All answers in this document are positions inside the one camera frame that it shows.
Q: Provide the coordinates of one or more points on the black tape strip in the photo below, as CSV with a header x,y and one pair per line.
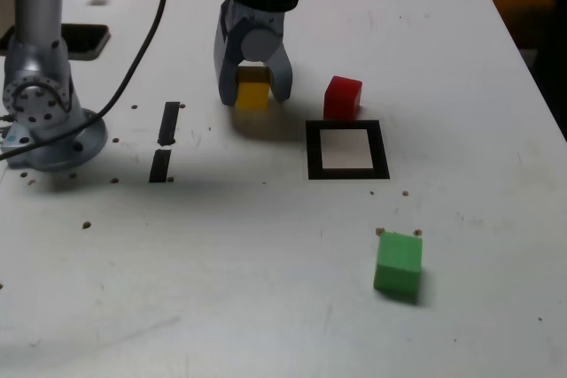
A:
x,y
168,125

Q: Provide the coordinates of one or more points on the yellow cube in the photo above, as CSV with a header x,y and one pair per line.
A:
x,y
252,94

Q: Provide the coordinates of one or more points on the red cube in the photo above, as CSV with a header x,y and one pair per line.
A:
x,y
341,99

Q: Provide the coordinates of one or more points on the black tape square outline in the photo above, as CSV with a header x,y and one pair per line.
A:
x,y
312,152

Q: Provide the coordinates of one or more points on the green cube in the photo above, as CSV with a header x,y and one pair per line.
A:
x,y
396,267

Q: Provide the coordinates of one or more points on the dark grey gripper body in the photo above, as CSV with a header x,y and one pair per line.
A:
x,y
257,19

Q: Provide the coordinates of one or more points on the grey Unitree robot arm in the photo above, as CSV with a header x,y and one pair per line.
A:
x,y
40,64

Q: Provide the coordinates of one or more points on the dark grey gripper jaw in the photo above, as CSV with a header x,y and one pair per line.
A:
x,y
226,72

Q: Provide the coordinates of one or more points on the black rectangular device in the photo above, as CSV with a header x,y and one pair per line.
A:
x,y
86,39

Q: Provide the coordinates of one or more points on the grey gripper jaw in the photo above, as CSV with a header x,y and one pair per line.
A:
x,y
263,43

